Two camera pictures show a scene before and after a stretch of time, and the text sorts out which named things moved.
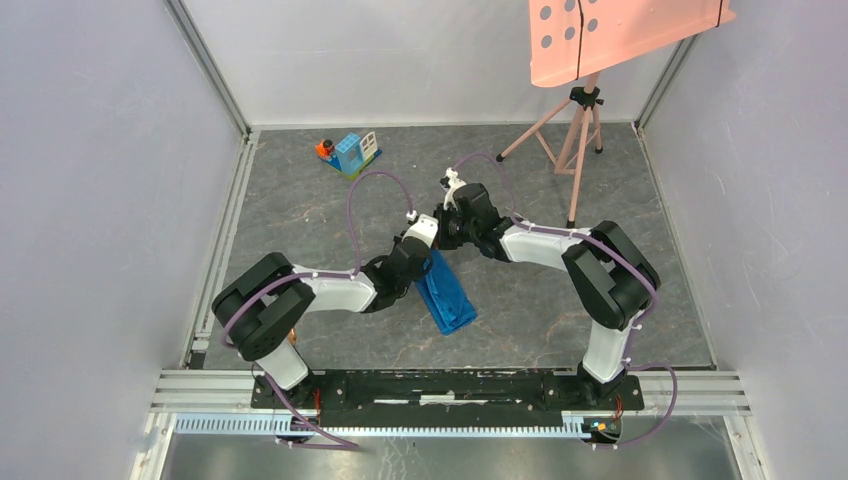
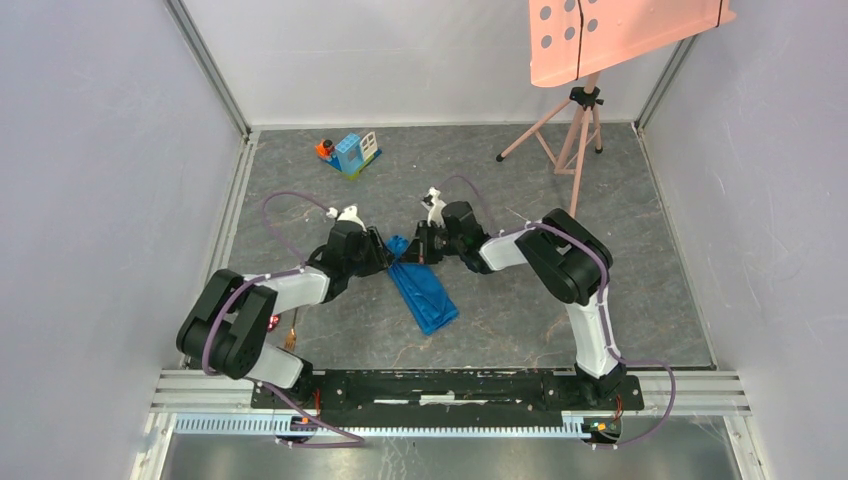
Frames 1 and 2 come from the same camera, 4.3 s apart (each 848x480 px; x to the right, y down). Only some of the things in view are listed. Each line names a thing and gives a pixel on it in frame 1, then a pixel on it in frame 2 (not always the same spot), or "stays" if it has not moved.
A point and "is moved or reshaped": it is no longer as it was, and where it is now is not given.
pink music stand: [572, 39] stays
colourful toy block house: [351, 154] stays
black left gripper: [417, 276] to [381, 258]
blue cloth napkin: [450, 304] is moved or reshaped
